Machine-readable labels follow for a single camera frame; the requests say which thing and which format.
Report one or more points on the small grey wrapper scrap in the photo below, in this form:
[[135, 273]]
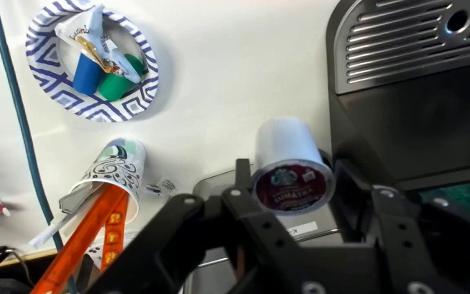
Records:
[[162, 186]]

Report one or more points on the long orange packet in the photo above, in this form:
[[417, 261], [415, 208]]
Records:
[[82, 234]]

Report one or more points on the white coffee pod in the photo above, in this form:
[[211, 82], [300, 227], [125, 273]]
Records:
[[286, 152]]

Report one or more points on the green coffee pod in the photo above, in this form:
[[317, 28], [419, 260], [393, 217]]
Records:
[[115, 85]]

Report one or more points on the short orange packet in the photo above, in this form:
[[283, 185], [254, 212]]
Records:
[[115, 234]]

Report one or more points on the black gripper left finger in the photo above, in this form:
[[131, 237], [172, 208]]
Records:
[[192, 229]]

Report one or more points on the white plastic stirrer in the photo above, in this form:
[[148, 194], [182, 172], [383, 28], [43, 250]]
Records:
[[50, 234]]

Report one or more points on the black Keurig coffee machine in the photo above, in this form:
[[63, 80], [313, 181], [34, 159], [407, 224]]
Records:
[[409, 119]]

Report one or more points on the patterned paper cup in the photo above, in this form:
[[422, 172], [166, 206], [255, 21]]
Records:
[[115, 163]]

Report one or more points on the white sachet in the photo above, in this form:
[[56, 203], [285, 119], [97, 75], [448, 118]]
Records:
[[82, 26]]

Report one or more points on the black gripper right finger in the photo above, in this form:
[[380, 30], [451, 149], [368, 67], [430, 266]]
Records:
[[409, 239]]

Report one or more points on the blue patterned paper plate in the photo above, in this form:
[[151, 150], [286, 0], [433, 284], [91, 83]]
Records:
[[45, 70]]

